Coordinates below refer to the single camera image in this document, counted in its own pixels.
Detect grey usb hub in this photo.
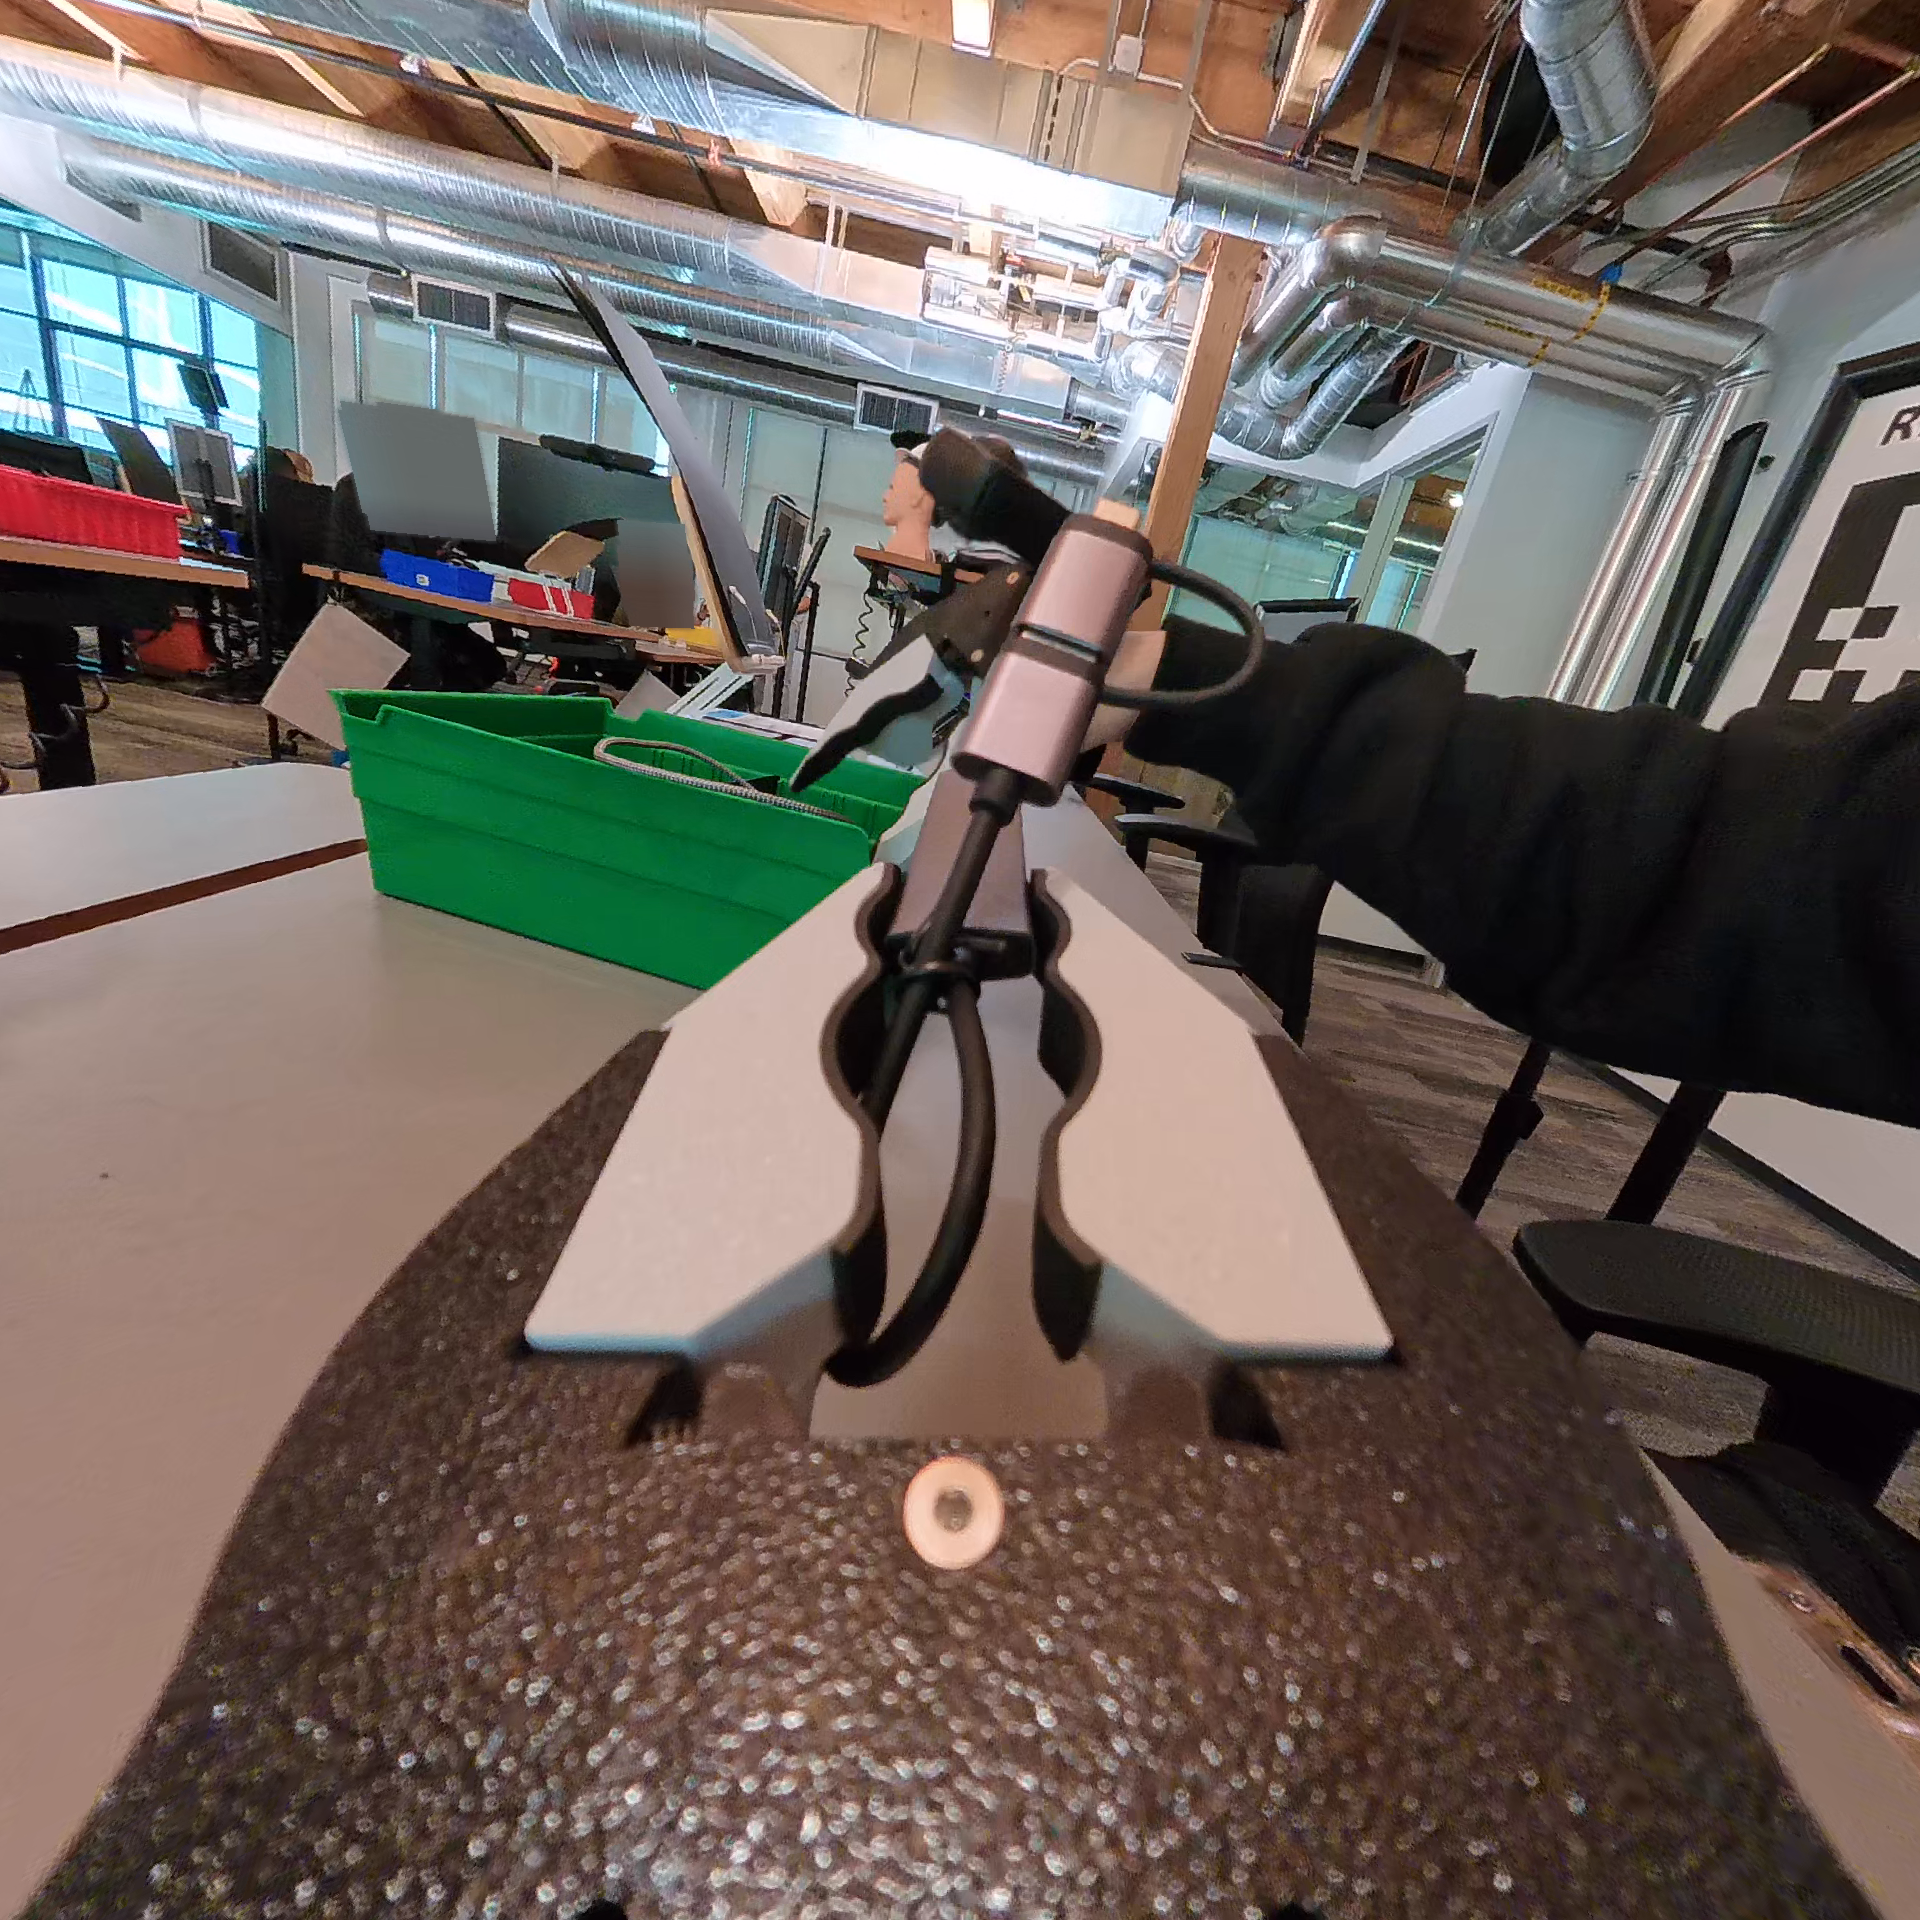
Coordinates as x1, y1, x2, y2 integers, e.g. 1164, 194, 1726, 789
819, 512, 1266, 1390

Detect black white wall poster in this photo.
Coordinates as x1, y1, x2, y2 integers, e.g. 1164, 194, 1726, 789
1751, 342, 1920, 723

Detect large black monitor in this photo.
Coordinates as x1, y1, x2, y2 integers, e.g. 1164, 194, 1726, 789
495, 435, 685, 544

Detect silver duct with small vents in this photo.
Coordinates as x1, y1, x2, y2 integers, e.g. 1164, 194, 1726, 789
358, 272, 1113, 450

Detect large red plastic bin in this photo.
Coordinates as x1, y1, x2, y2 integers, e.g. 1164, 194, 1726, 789
0, 461, 188, 563

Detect grey tilted panel stand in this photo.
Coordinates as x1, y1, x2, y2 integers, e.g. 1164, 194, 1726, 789
549, 263, 794, 672

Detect silver air duct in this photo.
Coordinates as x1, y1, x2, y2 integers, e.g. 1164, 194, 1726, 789
0, 38, 1194, 303

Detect wooden post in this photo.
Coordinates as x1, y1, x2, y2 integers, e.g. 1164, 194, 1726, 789
1144, 232, 1276, 639

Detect grey leaning board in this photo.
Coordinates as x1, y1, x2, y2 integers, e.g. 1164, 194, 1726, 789
258, 598, 412, 755

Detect silver bent duct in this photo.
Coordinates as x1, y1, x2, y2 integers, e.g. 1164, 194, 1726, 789
1168, 164, 1780, 705

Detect person's right hand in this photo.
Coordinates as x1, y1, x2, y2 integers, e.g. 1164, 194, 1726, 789
1081, 627, 1175, 748

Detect grey braided usb cable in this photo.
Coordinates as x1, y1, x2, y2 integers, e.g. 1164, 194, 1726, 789
588, 729, 859, 826

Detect green plastic bin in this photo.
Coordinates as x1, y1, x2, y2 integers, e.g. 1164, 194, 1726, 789
331, 687, 928, 995

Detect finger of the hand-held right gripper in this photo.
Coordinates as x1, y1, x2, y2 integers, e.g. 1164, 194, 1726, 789
785, 650, 962, 794

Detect mannequin head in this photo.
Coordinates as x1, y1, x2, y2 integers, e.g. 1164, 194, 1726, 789
881, 431, 944, 556

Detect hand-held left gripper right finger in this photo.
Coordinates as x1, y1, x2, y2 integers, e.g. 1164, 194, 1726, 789
1026, 870, 1401, 1374

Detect black office chair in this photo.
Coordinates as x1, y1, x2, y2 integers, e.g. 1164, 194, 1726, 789
1072, 750, 1341, 1051

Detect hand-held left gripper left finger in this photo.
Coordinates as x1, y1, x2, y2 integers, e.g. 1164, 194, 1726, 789
520, 860, 906, 1390

